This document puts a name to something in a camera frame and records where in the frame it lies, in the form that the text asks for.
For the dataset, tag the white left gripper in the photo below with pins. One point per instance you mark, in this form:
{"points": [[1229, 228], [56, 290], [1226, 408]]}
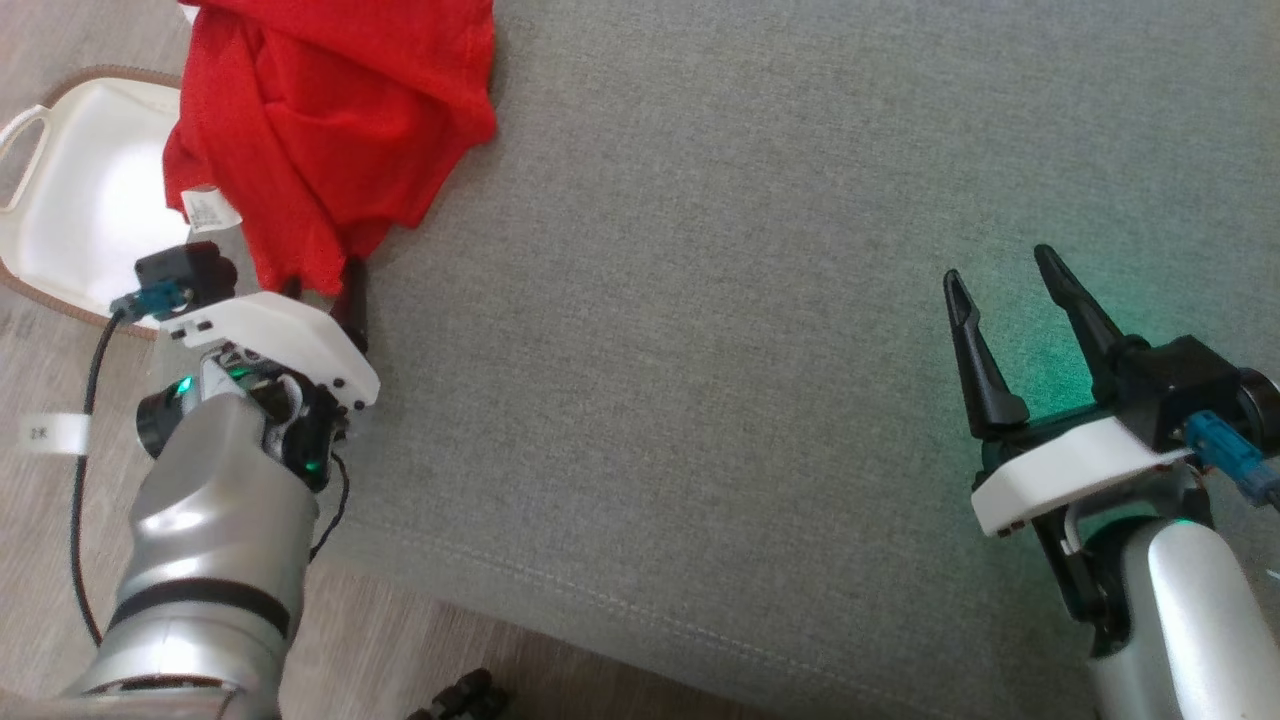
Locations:
{"points": [[280, 335]]}

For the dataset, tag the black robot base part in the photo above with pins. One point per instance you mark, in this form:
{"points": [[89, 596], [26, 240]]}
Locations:
{"points": [[460, 698]]}

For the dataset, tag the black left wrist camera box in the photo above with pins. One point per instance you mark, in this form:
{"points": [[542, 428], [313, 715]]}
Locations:
{"points": [[185, 270]]}

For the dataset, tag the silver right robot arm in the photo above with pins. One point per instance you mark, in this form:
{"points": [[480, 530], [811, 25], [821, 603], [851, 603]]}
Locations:
{"points": [[1190, 620]]}

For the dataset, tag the grey fabric sofa seat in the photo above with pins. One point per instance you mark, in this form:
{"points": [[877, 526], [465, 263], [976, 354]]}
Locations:
{"points": [[720, 320]]}

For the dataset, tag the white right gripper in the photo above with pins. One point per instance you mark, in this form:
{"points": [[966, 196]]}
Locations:
{"points": [[1070, 470]]}

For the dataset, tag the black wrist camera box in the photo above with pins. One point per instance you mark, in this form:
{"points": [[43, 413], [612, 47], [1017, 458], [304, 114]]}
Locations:
{"points": [[1190, 385], [185, 270]]}

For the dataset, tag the white laundry basket brown rim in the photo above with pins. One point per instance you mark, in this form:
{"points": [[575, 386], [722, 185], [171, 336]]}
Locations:
{"points": [[90, 200]]}

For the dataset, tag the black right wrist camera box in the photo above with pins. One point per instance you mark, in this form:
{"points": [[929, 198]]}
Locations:
{"points": [[1190, 385]]}

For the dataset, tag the red polo shirt white collar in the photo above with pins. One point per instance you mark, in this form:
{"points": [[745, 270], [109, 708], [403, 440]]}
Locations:
{"points": [[300, 190]]}

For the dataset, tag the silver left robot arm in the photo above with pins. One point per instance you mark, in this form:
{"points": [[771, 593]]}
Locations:
{"points": [[220, 520]]}

